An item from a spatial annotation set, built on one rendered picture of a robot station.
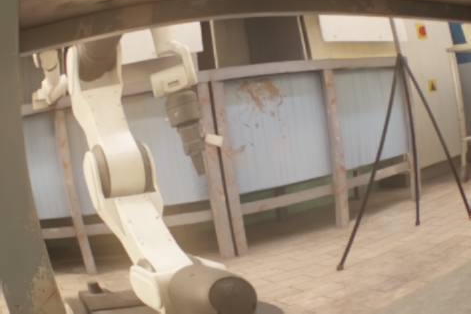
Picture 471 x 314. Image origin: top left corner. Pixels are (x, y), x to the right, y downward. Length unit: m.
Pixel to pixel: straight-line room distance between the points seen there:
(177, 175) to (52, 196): 0.69
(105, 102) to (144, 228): 0.37
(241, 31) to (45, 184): 1.60
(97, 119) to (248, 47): 2.16
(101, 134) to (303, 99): 1.74
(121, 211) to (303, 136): 1.78
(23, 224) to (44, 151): 2.56
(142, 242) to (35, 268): 1.24
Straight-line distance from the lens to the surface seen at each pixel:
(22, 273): 0.30
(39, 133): 2.84
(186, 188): 3.01
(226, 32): 3.72
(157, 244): 1.54
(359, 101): 3.43
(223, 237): 3.03
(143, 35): 2.79
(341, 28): 3.21
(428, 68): 4.43
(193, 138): 1.74
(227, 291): 1.24
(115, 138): 1.66
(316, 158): 3.27
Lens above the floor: 0.66
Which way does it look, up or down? 2 degrees down
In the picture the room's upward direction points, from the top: 8 degrees counter-clockwise
